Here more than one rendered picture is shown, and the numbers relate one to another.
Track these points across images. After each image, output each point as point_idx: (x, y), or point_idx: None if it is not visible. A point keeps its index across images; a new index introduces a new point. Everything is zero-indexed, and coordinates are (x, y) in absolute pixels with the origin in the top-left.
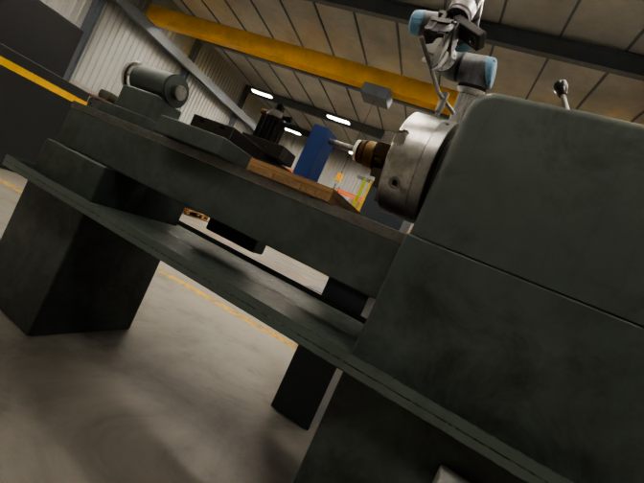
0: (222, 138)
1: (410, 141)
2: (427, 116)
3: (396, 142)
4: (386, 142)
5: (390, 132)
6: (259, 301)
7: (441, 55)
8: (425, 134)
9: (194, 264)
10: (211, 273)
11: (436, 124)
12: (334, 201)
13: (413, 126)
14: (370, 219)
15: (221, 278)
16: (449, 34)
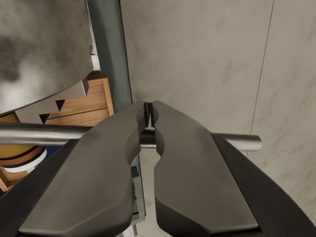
0: (139, 176)
1: (89, 32)
2: (23, 57)
3: (90, 58)
4: (86, 77)
5: (84, 87)
6: (126, 47)
7: (176, 117)
8: (79, 11)
9: (131, 96)
10: (130, 83)
11: (46, 3)
12: (90, 76)
13: (82, 50)
14: (90, 22)
15: (110, 91)
16: (275, 217)
